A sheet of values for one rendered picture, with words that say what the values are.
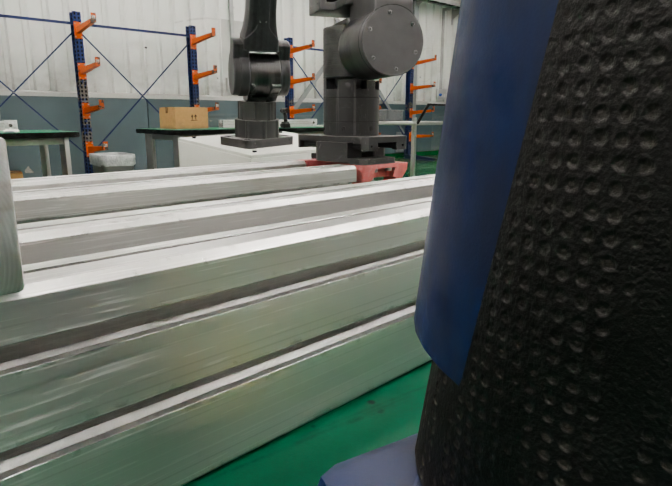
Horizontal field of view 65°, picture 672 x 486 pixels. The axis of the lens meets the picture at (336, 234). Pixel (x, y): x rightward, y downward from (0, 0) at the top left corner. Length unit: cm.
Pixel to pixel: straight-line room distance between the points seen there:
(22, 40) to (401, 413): 799
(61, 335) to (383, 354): 14
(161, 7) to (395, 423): 869
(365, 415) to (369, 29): 32
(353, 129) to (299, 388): 35
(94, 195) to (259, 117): 68
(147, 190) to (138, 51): 823
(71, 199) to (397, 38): 28
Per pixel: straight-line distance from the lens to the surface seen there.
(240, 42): 99
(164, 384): 19
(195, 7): 911
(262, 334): 21
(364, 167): 50
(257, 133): 101
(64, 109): 819
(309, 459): 22
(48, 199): 36
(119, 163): 544
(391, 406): 26
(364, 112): 54
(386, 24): 47
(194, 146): 109
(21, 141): 505
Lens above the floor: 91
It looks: 13 degrees down
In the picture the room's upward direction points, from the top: straight up
